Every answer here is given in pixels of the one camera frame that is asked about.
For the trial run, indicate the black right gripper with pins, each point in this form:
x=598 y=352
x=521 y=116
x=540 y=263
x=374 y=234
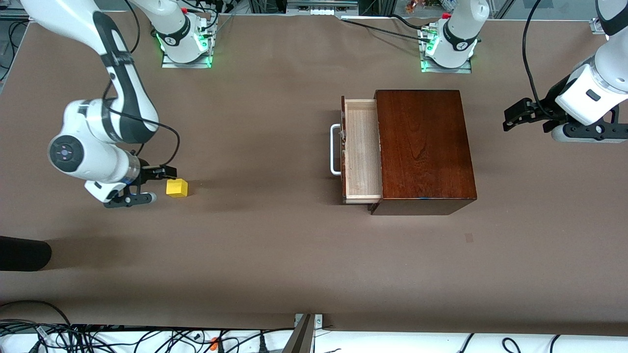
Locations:
x=148 y=173

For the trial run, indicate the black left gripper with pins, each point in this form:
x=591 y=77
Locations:
x=551 y=100

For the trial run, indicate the yellow wooden block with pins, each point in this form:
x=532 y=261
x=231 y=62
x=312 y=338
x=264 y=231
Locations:
x=176 y=188

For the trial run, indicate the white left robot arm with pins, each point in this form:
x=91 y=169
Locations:
x=461 y=29

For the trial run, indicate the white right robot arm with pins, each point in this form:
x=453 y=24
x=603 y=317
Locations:
x=83 y=157

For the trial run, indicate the dark brown wooden cabinet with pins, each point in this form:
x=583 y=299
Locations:
x=431 y=162

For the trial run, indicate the brown paper table cover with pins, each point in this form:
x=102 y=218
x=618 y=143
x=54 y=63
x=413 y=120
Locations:
x=270 y=245

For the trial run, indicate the black ribbed cylinder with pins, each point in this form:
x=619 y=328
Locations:
x=24 y=254

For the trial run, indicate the black power plug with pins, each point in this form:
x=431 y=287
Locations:
x=262 y=344

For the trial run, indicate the white power strip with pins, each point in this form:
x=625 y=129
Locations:
x=324 y=11

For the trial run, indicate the aluminium right arm base plate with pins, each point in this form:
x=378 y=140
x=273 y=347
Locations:
x=186 y=64

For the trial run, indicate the aluminium corner bracket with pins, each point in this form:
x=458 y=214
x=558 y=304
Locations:
x=595 y=27

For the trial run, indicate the aluminium post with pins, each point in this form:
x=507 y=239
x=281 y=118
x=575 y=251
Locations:
x=300 y=338

